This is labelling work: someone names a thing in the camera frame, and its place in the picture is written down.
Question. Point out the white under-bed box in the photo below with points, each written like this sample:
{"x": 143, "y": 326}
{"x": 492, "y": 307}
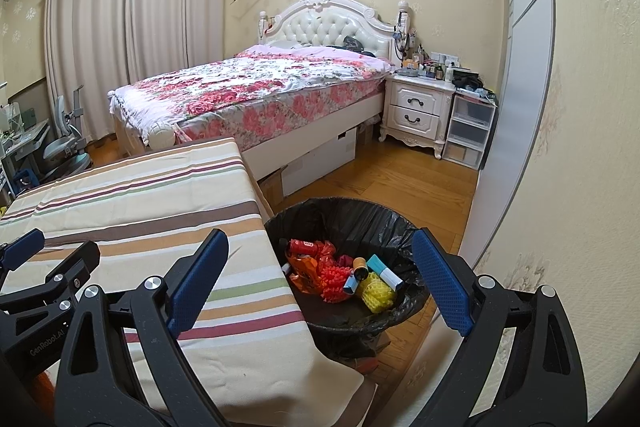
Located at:
{"x": 320, "y": 162}

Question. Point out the black items on drawer unit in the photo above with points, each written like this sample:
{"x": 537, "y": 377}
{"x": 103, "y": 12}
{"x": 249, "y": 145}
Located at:
{"x": 472, "y": 82}

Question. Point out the small blue white packet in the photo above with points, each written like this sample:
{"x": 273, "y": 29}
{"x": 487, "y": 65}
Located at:
{"x": 351, "y": 284}

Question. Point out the orange plastic bag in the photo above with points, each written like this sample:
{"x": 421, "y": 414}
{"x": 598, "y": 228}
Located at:
{"x": 302, "y": 274}

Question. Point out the yellow label bottle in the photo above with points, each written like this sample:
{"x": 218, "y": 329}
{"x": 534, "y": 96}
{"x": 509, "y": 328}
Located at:
{"x": 359, "y": 263}

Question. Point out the orange foam net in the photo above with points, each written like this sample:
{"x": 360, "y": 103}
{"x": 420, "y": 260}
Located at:
{"x": 332, "y": 282}

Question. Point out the bottles cluttering nightstand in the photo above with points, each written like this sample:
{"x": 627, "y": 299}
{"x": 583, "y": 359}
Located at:
{"x": 427, "y": 69}

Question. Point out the white wardrobe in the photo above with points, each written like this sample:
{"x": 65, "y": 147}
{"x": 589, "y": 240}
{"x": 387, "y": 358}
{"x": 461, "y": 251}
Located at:
{"x": 520, "y": 57}

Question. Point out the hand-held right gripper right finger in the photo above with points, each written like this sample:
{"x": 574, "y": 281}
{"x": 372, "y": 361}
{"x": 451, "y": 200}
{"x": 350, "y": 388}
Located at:
{"x": 442, "y": 282}

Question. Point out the bin with black bag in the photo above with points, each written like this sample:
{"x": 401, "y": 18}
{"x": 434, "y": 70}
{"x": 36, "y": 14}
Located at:
{"x": 350, "y": 217}

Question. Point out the pink floral bedspread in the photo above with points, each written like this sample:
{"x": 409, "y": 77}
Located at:
{"x": 250, "y": 82}

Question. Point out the orange fuzzy cloth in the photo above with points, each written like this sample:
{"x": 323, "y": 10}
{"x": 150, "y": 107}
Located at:
{"x": 42, "y": 389}

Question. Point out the red-orange plastic bag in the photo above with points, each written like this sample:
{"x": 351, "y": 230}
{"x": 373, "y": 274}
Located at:
{"x": 325, "y": 254}

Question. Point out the grey desk chair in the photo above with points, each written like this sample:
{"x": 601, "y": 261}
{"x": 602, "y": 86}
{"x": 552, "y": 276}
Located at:
{"x": 65, "y": 152}

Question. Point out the white bed with tufted headboard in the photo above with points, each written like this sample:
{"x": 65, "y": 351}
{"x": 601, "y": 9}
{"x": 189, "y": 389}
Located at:
{"x": 325, "y": 22}

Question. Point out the clear plastic drawer unit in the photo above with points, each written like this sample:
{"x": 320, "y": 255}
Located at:
{"x": 467, "y": 132}

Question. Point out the white nightstand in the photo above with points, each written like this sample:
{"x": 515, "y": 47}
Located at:
{"x": 415, "y": 112}

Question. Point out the beige curtain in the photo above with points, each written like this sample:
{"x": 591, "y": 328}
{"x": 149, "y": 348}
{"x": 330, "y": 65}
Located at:
{"x": 175, "y": 7}
{"x": 90, "y": 32}

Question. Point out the light blue box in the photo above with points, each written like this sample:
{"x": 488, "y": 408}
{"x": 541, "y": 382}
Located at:
{"x": 382, "y": 272}

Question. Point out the grey study desk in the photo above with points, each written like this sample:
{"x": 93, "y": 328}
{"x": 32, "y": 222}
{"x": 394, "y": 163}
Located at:
{"x": 25, "y": 147}

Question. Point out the white wall socket strip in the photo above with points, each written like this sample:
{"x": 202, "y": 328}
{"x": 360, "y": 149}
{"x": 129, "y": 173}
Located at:
{"x": 444, "y": 57}

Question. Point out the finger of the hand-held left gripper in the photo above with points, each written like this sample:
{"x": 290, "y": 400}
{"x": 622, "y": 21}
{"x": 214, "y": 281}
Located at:
{"x": 55, "y": 279}
{"x": 22, "y": 247}

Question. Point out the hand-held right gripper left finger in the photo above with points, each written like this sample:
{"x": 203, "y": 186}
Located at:
{"x": 197, "y": 282}

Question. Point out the cardboard box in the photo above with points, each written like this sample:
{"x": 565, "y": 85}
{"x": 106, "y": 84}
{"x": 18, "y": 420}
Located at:
{"x": 272, "y": 189}

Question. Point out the yellow foam net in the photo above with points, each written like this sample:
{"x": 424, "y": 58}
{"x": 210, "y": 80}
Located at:
{"x": 377, "y": 297}

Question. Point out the striped tablecloth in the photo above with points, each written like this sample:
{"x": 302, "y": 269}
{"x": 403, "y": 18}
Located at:
{"x": 150, "y": 207}

